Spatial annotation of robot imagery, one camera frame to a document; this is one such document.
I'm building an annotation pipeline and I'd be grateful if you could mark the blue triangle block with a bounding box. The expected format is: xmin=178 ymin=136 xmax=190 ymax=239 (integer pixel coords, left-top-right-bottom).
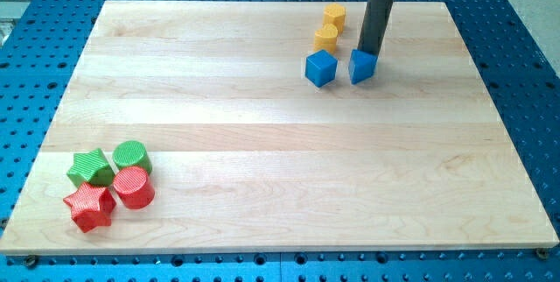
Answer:
xmin=348 ymin=49 xmax=378 ymax=85

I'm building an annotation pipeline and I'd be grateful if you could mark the blue cube block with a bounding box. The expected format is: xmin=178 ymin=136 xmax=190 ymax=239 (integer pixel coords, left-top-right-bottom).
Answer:
xmin=304 ymin=50 xmax=338 ymax=88

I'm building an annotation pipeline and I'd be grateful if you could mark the yellow heart block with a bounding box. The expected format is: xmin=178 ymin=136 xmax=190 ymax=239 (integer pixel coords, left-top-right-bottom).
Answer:
xmin=313 ymin=24 xmax=339 ymax=54

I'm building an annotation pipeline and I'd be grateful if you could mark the yellow hexagon block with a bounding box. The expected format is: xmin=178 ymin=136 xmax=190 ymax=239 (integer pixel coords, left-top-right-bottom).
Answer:
xmin=323 ymin=3 xmax=347 ymax=34

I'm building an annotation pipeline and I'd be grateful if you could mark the green cylinder block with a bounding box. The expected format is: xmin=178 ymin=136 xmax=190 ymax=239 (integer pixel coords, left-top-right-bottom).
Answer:
xmin=112 ymin=140 xmax=152 ymax=174

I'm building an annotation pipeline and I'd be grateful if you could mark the red cylinder block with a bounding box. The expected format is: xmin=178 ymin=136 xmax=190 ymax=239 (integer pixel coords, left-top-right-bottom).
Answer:
xmin=113 ymin=166 xmax=155 ymax=209

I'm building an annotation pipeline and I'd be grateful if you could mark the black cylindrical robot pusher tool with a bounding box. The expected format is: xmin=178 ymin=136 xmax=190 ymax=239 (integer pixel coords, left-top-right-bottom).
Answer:
xmin=358 ymin=0 xmax=394 ymax=56

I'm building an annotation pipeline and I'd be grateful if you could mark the green star block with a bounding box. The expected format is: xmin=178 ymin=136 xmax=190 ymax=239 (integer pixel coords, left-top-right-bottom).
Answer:
xmin=66 ymin=148 xmax=115 ymax=187

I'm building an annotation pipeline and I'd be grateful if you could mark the red star block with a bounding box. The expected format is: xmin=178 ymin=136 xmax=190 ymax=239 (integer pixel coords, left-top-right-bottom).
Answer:
xmin=63 ymin=182 xmax=116 ymax=233

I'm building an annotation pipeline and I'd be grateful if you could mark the blue perforated metal table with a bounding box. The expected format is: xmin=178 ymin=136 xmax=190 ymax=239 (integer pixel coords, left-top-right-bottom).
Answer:
xmin=1 ymin=0 xmax=559 ymax=281

